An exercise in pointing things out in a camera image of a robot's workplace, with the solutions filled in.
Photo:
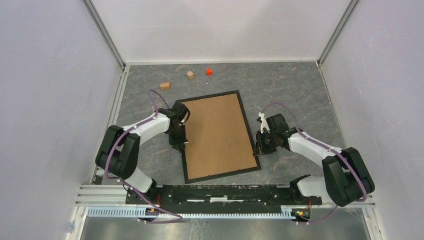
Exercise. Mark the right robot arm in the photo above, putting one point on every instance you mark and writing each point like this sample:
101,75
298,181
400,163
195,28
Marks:
345,179

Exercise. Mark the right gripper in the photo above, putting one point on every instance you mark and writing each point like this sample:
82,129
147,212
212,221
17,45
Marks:
257,150

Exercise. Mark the brown wooden block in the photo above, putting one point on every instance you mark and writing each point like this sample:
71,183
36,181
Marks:
165,86

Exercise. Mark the black picture frame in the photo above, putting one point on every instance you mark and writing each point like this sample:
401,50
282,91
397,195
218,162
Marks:
255,162

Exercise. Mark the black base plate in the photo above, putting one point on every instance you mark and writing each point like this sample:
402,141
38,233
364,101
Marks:
229,199

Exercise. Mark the light wooden cube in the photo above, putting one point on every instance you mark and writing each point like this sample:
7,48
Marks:
190,75

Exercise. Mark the aluminium rail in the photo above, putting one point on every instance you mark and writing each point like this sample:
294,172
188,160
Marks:
118,201

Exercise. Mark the red cube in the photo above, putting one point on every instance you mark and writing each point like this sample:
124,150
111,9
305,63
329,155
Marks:
208,71

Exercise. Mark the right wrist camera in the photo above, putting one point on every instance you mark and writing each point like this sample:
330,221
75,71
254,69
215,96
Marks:
264,127

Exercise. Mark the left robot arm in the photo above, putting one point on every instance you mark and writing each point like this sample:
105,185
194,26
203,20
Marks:
119,151

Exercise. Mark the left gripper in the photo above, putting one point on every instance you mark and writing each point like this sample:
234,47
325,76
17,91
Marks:
181,144

